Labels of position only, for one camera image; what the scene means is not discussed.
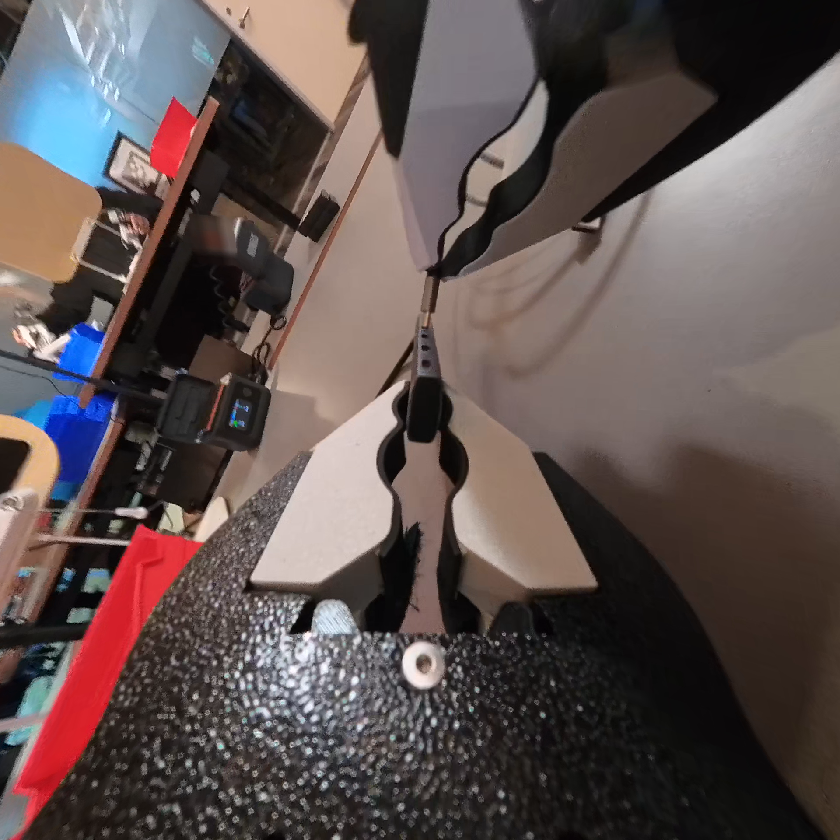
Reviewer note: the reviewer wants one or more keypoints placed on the blue plastic crate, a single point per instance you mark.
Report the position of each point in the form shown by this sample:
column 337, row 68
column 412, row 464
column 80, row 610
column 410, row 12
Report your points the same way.
column 82, row 344

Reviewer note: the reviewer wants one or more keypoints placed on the silver usb hub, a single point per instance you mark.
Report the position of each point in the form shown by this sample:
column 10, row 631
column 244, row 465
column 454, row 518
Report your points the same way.
column 425, row 407

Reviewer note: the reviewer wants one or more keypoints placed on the tan rounded panel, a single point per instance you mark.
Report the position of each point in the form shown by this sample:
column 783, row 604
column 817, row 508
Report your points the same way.
column 39, row 210

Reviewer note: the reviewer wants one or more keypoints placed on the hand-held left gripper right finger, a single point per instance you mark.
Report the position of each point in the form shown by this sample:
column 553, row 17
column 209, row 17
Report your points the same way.
column 518, row 525

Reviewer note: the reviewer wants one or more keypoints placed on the wood-edged desk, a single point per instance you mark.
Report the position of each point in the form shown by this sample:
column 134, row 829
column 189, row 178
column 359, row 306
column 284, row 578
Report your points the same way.
column 164, row 216

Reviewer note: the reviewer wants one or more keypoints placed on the black portable power station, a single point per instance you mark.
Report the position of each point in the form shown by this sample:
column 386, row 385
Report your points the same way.
column 216, row 413

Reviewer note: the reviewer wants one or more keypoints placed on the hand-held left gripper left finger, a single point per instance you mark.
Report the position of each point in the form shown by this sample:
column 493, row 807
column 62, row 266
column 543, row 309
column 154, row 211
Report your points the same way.
column 328, row 525

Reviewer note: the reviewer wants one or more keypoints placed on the red plastic bin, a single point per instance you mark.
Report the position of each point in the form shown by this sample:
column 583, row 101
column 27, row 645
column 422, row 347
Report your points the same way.
column 131, row 623

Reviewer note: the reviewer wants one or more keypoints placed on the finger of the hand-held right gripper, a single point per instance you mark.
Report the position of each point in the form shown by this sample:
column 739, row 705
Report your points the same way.
column 610, row 151
column 466, row 98

